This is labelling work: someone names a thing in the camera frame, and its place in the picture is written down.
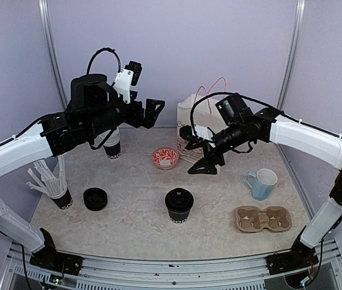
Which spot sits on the brown cardboard cup carrier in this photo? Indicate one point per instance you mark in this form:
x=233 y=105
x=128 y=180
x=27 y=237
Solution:
x=251 y=219

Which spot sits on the light blue ceramic mug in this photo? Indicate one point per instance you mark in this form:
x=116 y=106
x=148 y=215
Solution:
x=261 y=183

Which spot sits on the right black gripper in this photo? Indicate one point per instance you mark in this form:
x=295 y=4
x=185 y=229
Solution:
x=211 y=168

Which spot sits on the stack of black cup lids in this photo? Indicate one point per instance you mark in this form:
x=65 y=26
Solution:
x=95 y=199

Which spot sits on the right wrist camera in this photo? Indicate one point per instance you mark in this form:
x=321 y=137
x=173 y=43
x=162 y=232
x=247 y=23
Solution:
x=196 y=133

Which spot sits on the black paper coffee cup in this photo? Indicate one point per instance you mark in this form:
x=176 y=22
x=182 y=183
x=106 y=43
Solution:
x=178 y=217

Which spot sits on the left rear aluminium post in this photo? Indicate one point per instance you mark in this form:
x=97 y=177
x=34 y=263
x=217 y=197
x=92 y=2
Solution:
x=49 y=39

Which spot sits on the right rear aluminium post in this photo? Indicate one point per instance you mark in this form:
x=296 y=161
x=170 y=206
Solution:
x=293 y=48

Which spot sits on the aluminium front frame rail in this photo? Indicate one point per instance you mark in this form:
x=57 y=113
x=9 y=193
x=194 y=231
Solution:
x=257 y=271

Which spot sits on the cup holding wrapped straws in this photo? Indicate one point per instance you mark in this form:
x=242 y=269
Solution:
x=55 y=187

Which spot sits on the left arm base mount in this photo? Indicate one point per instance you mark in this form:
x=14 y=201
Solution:
x=49 y=258

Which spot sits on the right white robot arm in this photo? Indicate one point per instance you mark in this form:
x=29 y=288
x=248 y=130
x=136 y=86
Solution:
x=270 y=126

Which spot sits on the stack of black paper cups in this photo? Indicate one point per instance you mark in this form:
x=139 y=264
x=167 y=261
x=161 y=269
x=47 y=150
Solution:
x=112 y=145

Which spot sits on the white paper takeout bag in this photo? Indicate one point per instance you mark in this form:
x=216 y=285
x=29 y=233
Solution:
x=207 y=119

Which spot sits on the black plastic cup lid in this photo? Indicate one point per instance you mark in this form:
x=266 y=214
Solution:
x=179 y=200

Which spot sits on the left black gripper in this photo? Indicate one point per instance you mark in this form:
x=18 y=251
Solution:
x=149 y=117

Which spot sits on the aluminium post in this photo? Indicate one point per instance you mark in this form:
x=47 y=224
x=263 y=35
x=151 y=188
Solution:
x=49 y=39
x=293 y=48

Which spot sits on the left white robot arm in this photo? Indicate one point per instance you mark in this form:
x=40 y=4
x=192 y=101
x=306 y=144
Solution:
x=48 y=136

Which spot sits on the red patterned white bowl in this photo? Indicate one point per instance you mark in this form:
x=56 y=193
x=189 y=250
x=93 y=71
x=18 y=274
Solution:
x=165 y=158

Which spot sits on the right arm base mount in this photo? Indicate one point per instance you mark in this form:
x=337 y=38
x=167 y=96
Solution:
x=299 y=256

